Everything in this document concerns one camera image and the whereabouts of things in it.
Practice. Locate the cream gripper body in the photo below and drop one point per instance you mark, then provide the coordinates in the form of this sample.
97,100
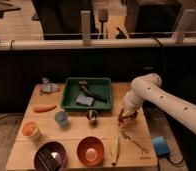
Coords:
123,112

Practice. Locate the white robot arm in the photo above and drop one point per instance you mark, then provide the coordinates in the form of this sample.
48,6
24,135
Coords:
147,87

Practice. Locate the yellow banana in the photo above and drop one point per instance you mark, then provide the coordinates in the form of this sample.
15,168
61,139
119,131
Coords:
114,149

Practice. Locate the metal fork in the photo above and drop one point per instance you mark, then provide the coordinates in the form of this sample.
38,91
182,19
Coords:
143,149

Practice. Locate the blue tape roll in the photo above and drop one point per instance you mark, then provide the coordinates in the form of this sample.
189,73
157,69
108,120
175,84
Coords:
160,146

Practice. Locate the blue cloth in tray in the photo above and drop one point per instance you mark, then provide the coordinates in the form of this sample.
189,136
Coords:
84,100

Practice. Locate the green plastic tray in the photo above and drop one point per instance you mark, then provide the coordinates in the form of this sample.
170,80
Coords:
101,86

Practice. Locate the dark brush in tray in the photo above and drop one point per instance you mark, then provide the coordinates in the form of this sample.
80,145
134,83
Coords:
83,85

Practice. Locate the orange bowl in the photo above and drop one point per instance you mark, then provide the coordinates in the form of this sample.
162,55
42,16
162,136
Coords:
90,151

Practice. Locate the light blue cup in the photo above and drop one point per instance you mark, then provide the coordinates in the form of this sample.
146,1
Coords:
61,118

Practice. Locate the blue crumpled cloth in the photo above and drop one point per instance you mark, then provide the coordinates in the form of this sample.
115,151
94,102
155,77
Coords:
48,87

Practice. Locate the orange carrot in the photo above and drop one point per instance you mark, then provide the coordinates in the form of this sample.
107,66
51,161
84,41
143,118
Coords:
41,109

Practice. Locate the purple bowl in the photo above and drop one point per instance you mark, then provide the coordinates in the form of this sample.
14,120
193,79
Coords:
58,152

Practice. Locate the black sponge in bowl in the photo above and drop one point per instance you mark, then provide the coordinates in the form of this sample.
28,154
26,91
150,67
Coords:
48,161

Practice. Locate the orange cup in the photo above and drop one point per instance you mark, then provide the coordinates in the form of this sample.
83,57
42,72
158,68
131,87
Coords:
31,131

